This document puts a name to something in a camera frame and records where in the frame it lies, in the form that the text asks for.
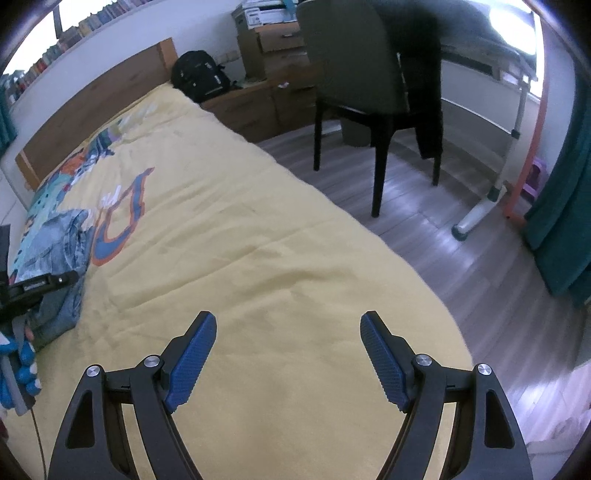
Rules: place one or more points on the wooden headboard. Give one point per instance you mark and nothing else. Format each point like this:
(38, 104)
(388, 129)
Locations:
(93, 106)

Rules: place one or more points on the black garment on chair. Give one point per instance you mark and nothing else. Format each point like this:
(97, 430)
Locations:
(416, 29)

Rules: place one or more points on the white printer boxes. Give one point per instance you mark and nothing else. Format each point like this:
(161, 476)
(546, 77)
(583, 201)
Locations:
(252, 14)

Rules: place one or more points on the dark green chair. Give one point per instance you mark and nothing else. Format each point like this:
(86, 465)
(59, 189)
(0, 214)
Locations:
(360, 78)

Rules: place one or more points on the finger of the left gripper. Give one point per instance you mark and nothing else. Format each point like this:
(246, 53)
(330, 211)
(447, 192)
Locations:
(28, 294)

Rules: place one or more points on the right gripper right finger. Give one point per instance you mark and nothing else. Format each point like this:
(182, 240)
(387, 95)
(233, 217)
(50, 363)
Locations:
(486, 441)

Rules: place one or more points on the wooden drawer cabinet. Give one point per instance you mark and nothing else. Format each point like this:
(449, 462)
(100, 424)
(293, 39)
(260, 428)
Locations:
(276, 55)

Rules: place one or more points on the blue denim jacket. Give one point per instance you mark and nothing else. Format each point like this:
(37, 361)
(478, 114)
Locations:
(62, 244)

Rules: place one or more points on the blue gloved left hand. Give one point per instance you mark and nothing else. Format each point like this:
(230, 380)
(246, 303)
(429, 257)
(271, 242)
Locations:
(19, 374)

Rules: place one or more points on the low wooden nightstand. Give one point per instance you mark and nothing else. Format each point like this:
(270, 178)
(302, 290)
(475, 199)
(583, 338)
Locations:
(248, 111)

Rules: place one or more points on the teal curtain right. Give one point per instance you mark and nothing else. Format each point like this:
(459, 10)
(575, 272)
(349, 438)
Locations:
(557, 227)

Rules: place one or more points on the yellow printed bed cover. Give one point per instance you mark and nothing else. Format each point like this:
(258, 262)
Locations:
(191, 217)

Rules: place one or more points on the black backpack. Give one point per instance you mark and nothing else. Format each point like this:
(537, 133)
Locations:
(199, 77)

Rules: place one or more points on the row of books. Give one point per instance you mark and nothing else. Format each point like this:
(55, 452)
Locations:
(69, 23)

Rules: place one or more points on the teal curtain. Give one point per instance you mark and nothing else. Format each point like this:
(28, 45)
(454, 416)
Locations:
(8, 132)
(557, 227)

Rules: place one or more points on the teal curtain left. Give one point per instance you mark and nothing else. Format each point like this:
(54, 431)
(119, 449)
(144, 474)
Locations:
(8, 132)

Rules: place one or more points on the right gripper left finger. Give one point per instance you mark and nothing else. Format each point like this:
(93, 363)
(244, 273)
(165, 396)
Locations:
(92, 442)

